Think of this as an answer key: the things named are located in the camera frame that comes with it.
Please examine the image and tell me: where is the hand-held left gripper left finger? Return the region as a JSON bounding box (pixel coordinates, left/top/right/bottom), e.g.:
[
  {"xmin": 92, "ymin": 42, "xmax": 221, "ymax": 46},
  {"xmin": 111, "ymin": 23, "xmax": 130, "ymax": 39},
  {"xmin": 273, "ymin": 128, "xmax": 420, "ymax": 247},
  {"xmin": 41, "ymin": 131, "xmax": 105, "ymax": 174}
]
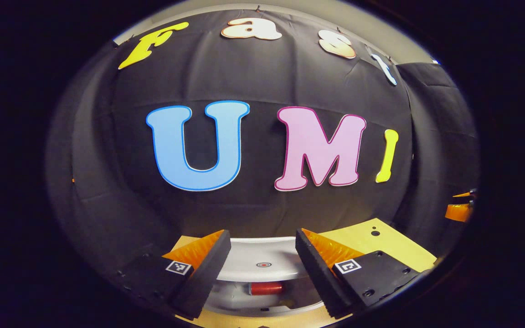
[{"xmin": 117, "ymin": 229, "xmax": 232, "ymax": 319}]

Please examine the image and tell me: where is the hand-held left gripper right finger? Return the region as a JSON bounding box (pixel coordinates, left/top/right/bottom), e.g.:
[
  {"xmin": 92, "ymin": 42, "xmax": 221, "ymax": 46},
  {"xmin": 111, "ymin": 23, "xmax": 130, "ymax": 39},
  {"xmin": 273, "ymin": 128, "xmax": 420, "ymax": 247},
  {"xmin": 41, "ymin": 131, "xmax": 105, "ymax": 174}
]
[{"xmin": 295, "ymin": 228, "xmax": 422, "ymax": 319}]

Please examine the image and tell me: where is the red pop can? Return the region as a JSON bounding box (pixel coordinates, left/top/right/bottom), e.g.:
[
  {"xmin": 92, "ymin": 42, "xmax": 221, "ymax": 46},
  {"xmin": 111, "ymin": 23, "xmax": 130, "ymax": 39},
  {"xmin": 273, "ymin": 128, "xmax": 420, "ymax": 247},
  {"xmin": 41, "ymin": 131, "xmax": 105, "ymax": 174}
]
[{"xmin": 249, "ymin": 282, "xmax": 284, "ymax": 297}]

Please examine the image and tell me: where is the white desktop garbage bin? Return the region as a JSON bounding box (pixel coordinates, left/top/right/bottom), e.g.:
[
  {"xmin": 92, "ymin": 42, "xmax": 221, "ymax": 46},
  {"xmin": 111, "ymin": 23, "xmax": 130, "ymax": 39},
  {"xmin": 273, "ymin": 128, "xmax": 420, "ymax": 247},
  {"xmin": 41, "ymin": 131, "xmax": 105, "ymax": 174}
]
[{"xmin": 201, "ymin": 236, "xmax": 336, "ymax": 318}]

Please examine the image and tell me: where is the wooden desktop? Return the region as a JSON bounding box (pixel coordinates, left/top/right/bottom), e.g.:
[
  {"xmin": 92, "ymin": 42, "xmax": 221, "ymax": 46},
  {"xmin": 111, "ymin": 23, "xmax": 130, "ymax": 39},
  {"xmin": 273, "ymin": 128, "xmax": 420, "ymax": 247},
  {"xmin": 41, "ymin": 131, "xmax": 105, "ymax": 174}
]
[{"xmin": 171, "ymin": 218, "xmax": 437, "ymax": 328}]

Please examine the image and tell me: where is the black backdrop cloth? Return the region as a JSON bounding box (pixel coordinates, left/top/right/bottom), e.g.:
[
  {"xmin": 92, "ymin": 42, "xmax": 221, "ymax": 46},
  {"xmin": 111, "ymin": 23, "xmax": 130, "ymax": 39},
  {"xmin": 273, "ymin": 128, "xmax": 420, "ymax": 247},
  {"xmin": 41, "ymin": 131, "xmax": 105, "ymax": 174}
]
[{"xmin": 46, "ymin": 9, "xmax": 479, "ymax": 283}]

